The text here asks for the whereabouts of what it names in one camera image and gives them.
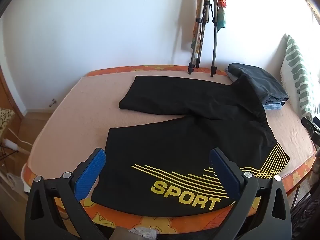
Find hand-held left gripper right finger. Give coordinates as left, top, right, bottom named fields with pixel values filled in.
left=209, top=147, right=292, bottom=240

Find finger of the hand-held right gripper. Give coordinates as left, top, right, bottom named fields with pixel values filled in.
left=301, top=116, right=320, bottom=145

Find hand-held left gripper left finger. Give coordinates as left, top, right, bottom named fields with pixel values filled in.
left=24, top=148, right=118, bottom=240

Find black pants with yellow print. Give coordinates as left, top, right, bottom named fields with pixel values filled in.
left=91, top=75, right=290, bottom=217

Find folded dark grey clothes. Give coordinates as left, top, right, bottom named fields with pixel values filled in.
left=225, top=67, right=287, bottom=110

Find green and white pillow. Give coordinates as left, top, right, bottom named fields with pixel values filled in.
left=280, top=34, right=320, bottom=123

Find bed with orange floral mattress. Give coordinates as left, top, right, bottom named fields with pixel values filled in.
left=21, top=65, right=318, bottom=240

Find person's striped clothing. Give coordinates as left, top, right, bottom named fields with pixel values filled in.
left=290, top=195, right=320, bottom=240

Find leopard print cloth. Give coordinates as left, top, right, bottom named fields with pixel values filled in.
left=0, top=107, right=15, bottom=137

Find orange patterned hanging cloth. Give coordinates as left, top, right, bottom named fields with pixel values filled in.
left=191, top=0, right=204, bottom=54

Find metal camera tripod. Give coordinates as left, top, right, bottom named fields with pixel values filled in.
left=187, top=0, right=225, bottom=77

